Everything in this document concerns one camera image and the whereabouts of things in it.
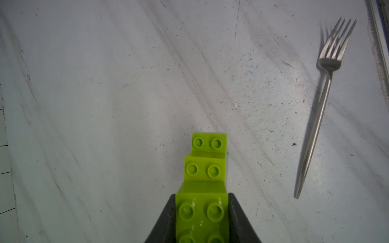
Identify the lime green 2x2 brick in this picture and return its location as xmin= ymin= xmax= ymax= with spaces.
xmin=175 ymin=181 xmax=230 ymax=243
xmin=191 ymin=133 xmax=228 ymax=154

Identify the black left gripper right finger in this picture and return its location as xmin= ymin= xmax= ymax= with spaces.
xmin=228 ymin=193 xmax=262 ymax=243

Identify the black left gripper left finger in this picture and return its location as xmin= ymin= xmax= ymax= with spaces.
xmin=145 ymin=194 xmax=177 ymax=243

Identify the lime green 2x4 brick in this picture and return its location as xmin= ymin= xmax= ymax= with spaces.
xmin=183 ymin=151 xmax=227 ymax=182

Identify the silver metal fork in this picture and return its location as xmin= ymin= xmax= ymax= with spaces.
xmin=294 ymin=17 xmax=357 ymax=199

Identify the aluminium mounting rail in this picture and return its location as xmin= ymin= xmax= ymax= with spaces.
xmin=366 ymin=1 xmax=389 ymax=93

